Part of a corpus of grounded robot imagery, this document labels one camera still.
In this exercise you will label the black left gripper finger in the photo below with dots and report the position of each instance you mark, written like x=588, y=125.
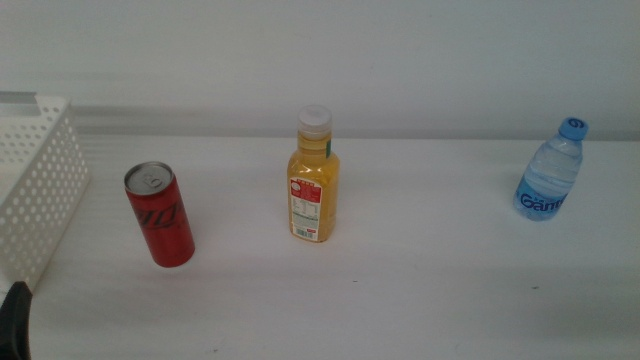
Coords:
x=17, y=325

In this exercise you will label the red soda can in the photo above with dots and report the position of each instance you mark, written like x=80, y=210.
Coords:
x=162, y=225

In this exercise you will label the orange juice bottle white cap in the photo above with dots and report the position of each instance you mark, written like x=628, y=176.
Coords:
x=325, y=200

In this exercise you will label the clear water bottle blue cap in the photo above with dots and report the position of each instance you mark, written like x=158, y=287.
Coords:
x=547, y=180

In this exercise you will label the white perforated plastic basket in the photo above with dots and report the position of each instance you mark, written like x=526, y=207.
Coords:
x=35, y=200

